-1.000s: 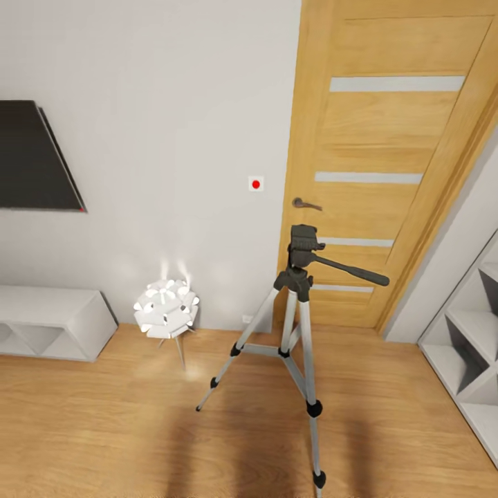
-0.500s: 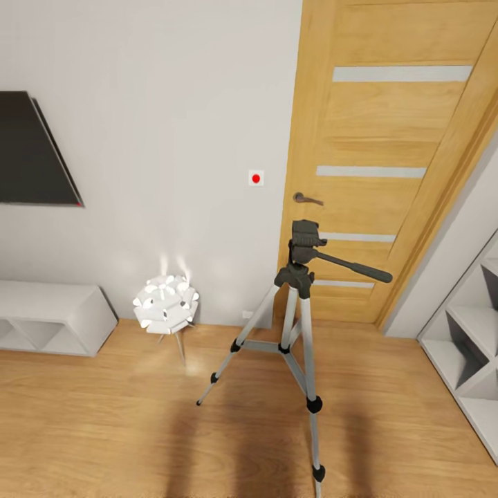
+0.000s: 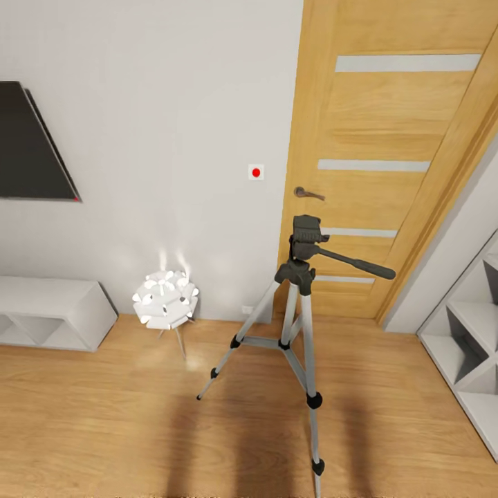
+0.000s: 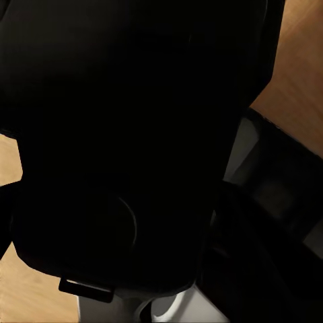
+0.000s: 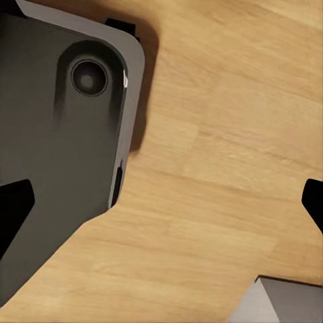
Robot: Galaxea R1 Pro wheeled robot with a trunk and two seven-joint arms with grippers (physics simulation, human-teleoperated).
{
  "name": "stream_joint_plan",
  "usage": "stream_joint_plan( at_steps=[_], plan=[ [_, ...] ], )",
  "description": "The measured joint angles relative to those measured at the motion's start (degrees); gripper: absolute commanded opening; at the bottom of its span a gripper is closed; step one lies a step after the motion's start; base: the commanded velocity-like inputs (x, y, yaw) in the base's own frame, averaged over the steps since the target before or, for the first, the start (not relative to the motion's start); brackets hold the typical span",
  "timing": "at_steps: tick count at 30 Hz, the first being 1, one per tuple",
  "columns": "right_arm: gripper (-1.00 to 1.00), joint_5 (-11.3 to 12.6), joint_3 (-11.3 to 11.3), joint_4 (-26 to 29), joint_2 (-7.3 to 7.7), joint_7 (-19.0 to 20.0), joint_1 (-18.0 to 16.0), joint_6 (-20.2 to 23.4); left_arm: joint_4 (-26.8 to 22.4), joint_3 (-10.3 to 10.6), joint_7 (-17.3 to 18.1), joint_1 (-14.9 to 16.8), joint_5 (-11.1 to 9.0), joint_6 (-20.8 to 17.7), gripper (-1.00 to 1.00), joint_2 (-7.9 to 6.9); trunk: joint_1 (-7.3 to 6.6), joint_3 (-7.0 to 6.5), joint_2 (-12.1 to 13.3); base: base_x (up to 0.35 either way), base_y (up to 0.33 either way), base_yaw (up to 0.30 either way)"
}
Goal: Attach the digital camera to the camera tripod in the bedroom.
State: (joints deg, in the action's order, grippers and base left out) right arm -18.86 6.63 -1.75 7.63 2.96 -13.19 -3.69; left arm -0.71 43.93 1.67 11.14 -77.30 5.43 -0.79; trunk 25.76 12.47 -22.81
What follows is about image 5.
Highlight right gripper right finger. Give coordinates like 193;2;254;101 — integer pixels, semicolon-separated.
301;179;323;232

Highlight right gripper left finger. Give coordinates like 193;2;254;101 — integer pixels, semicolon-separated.
0;179;35;260

